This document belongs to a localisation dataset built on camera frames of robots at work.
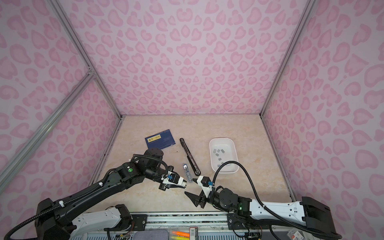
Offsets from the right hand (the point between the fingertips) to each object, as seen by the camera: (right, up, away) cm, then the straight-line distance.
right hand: (189, 187), depth 68 cm
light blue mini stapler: (-4, +4, +22) cm, 23 cm away
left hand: (-2, +4, -1) cm, 5 cm away
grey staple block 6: (+17, +4, +26) cm, 31 cm away
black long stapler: (+2, +2, +22) cm, 22 cm away
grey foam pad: (-17, -21, 0) cm, 27 cm away
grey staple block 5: (+18, +7, +27) cm, 33 cm away
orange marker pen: (-4, -23, +3) cm, 23 cm away
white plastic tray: (+24, +16, +32) cm, 43 cm away
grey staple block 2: (+18, +12, +32) cm, 39 cm away
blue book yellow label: (-22, +19, +37) cm, 47 cm away
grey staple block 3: (+20, +12, +32) cm, 40 cm away
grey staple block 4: (+16, +10, +30) cm, 35 cm away
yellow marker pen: (-4, -23, +1) cm, 24 cm away
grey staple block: (+15, +12, +32) cm, 37 cm away
